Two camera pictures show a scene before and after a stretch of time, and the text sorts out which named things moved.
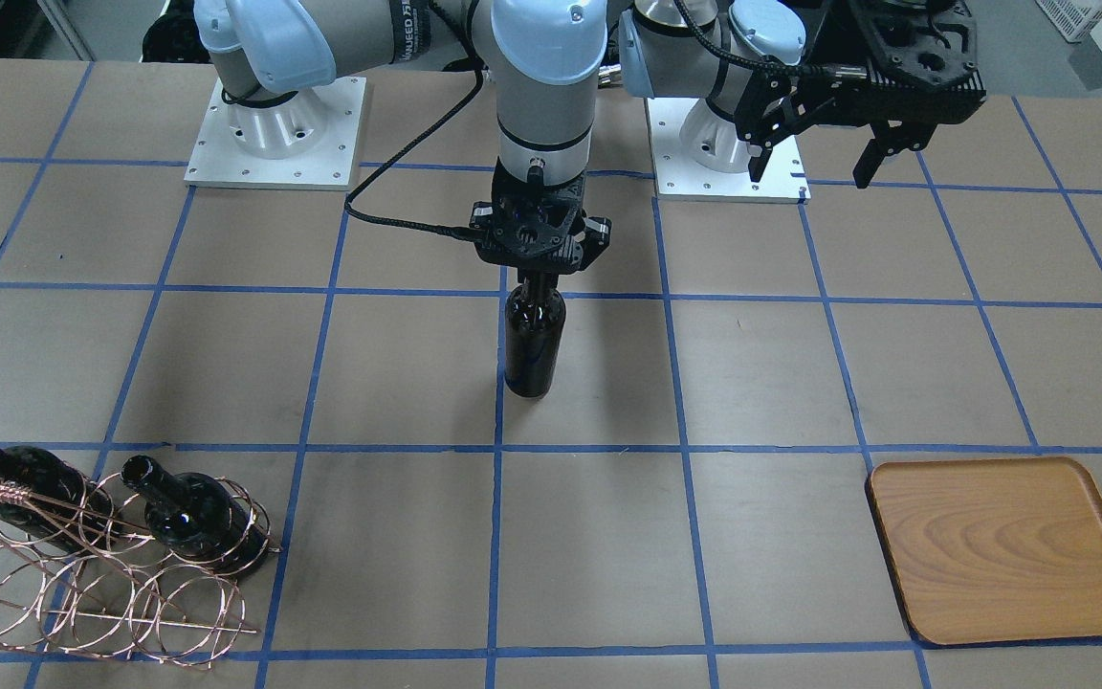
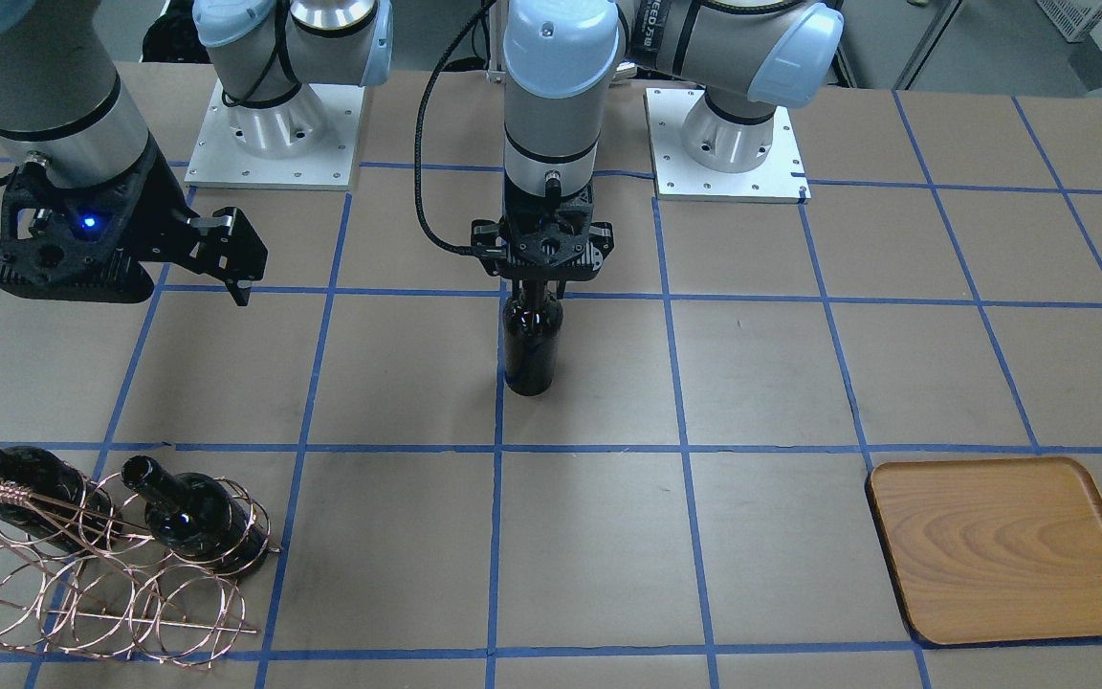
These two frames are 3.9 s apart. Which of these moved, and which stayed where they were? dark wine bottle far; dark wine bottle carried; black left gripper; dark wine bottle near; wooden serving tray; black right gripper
Moved: black right gripper; black left gripper
Stayed: wooden serving tray; dark wine bottle far; dark wine bottle near; dark wine bottle carried
